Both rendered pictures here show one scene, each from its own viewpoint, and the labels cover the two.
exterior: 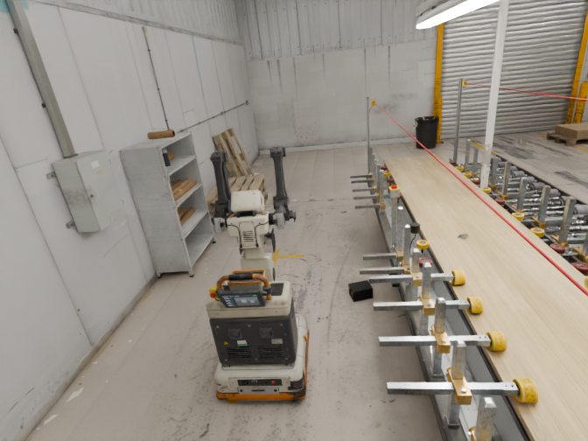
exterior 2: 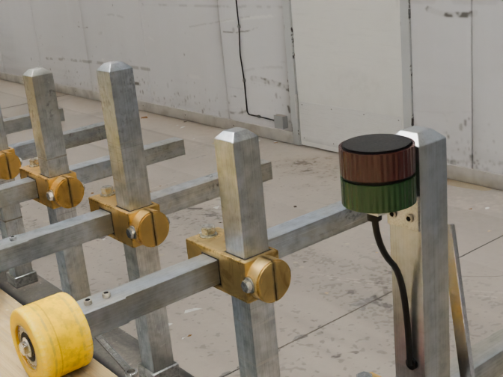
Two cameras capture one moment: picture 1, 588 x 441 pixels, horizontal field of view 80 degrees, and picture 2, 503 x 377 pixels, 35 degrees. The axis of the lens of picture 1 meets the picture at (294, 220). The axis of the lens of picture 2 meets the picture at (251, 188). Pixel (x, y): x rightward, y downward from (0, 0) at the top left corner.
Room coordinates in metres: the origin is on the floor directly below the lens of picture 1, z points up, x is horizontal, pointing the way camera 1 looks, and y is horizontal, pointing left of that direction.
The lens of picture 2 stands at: (2.30, -1.24, 1.32)
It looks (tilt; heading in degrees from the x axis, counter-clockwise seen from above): 18 degrees down; 134
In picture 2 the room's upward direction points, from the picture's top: 6 degrees counter-clockwise
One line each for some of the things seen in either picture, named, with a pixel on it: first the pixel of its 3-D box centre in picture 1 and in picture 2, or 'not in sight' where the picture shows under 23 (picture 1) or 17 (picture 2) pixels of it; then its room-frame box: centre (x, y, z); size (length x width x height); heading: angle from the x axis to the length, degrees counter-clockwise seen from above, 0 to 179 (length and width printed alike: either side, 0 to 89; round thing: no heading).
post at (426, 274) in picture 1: (424, 303); (138, 233); (1.46, -0.63, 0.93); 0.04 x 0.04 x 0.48; 81
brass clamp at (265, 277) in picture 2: (416, 276); (237, 265); (1.69, -0.66, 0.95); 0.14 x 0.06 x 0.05; 171
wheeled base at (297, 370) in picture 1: (265, 353); not in sight; (2.06, 0.33, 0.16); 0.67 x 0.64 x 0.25; 173
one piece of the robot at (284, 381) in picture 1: (260, 381); not in sight; (1.73, 0.35, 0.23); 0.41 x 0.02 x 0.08; 83
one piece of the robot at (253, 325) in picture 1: (255, 315); not in sight; (1.96, 0.35, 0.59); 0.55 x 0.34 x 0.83; 83
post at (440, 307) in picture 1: (437, 342); (62, 213); (1.21, -0.59, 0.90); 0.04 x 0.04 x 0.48; 81
